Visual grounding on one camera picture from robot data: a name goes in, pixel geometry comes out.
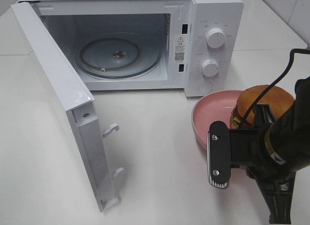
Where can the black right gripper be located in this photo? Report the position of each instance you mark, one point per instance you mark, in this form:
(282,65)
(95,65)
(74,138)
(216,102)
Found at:
(263,148)

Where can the burger with sesame-free bun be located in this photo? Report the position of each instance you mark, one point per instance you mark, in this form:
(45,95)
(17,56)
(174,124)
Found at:
(277,98)

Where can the white microwave knob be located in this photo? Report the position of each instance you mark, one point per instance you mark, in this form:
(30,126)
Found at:
(210,67)
(215,37)

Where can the upper white microwave knob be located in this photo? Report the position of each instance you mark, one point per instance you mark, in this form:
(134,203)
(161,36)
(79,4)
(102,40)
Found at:
(215,37)

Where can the round white door button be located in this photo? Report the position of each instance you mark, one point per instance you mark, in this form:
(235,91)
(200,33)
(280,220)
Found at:
(205,88)

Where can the lower white microwave knob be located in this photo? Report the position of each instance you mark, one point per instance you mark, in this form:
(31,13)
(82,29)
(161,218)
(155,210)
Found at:
(210,67)

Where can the glass microwave turntable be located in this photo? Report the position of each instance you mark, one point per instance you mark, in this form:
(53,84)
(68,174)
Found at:
(118,56)

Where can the white microwave oven body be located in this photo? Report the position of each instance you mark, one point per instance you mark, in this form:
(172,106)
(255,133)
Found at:
(74,23)

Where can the white warning label sticker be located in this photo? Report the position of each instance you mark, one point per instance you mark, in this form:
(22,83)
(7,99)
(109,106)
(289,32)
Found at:
(179,46)

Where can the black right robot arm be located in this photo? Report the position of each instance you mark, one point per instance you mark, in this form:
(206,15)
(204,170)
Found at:
(301,133)

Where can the pink round plate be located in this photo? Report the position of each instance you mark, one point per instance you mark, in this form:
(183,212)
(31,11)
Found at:
(216,106)

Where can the white microwave door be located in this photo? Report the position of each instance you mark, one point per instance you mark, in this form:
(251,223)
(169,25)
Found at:
(72,102)

